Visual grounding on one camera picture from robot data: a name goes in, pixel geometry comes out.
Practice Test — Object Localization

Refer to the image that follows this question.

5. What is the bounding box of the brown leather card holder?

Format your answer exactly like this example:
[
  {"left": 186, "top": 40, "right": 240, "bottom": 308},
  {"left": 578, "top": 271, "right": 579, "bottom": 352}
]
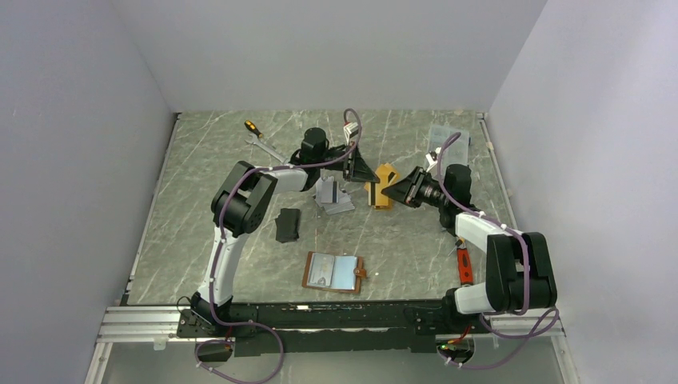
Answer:
[{"left": 301, "top": 251, "right": 368, "bottom": 294}]

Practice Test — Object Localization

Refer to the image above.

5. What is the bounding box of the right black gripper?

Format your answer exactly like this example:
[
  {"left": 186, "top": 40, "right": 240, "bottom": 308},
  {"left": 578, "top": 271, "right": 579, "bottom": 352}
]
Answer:
[{"left": 381, "top": 167, "right": 449, "bottom": 209}]

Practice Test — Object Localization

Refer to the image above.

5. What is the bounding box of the silver open-end wrench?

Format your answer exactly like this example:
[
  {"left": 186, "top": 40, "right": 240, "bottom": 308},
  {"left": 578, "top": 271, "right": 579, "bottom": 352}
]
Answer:
[{"left": 245, "top": 136, "right": 288, "bottom": 164}]

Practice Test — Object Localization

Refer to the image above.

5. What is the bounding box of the aluminium frame rail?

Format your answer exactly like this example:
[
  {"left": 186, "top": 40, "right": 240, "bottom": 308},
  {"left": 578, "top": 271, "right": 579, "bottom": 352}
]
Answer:
[{"left": 84, "top": 302, "right": 581, "bottom": 384}]

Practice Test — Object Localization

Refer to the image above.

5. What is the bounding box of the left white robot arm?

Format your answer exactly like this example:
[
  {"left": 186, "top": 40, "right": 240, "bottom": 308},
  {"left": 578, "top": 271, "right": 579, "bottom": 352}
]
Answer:
[{"left": 190, "top": 122, "right": 377, "bottom": 336}]

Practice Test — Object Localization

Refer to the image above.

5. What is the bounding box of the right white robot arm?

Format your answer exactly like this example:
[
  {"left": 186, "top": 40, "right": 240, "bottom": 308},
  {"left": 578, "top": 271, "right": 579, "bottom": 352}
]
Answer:
[{"left": 382, "top": 164, "right": 557, "bottom": 332}]

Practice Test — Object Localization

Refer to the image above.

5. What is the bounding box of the black card stack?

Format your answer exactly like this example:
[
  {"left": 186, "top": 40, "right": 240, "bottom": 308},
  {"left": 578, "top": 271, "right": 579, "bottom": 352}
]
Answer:
[{"left": 275, "top": 208, "right": 301, "bottom": 243}]

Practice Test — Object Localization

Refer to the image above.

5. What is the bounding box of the gold card stack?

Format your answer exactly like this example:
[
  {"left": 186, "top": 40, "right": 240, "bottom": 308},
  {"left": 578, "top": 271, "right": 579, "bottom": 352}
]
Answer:
[{"left": 365, "top": 163, "right": 400, "bottom": 210}]

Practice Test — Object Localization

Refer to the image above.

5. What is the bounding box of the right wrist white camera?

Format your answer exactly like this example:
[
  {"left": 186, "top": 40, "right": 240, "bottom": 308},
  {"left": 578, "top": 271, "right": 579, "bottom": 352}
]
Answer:
[{"left": 425, "top": 147, "right": 441, "bottom": 172}]

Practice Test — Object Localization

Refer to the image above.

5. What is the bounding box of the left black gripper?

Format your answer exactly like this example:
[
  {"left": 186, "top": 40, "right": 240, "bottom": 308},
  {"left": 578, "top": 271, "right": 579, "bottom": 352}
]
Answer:
[{"left": 317, "top": 143, "right": 381, "bottom": 185}]

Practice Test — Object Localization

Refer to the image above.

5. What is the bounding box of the clear plastic organizer box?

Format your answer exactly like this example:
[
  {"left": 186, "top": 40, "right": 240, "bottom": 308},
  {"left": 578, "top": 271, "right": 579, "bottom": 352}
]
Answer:
[{"left": 427, "top": 125, "right": 470, "bottom": 168}]

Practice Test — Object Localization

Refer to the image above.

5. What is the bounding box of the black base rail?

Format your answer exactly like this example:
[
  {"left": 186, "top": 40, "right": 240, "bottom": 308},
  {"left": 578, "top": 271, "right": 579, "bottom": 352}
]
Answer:
[{"left": 176, "top": 298, "right": 486, "bottom": 357}]

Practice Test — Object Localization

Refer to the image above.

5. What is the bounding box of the red handled tool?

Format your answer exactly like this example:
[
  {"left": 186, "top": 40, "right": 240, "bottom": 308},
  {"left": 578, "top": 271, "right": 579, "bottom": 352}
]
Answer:
[{"left": 456, "top": 238, "right": 474, "bottom": 286}]

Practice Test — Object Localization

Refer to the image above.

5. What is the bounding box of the orange black screwdriver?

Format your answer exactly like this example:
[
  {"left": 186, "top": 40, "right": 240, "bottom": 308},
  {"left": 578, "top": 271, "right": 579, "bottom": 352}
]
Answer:
[{"left": 244, "top": 120, "right": 263, "bottom": 139}]

